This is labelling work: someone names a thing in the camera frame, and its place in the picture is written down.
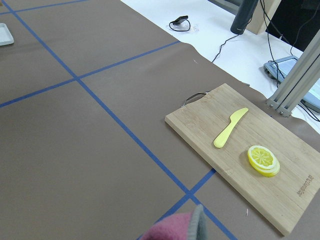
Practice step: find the grey and pink cloth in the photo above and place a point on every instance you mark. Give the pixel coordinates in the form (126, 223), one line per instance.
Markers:
(180, 226)

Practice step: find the yellow plastic knife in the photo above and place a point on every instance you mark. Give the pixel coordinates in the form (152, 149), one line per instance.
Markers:
(235, 117)

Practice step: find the small black clip device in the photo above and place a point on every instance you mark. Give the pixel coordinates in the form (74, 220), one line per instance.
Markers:
(181, 24)

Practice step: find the lemon slices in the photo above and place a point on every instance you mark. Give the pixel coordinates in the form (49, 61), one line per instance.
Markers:
(263, 161)

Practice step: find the dark grey bottle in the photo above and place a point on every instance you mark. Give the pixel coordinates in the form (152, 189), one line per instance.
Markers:
(243, 16)

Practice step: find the bamboo cutting board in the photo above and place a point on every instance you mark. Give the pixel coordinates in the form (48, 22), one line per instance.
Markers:
(281, 199)

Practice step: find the white rectangular tray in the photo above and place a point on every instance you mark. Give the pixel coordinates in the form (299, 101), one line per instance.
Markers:
(6, 37)

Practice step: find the aluminium frame post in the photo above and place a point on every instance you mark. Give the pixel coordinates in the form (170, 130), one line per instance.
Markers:
(299, 80)

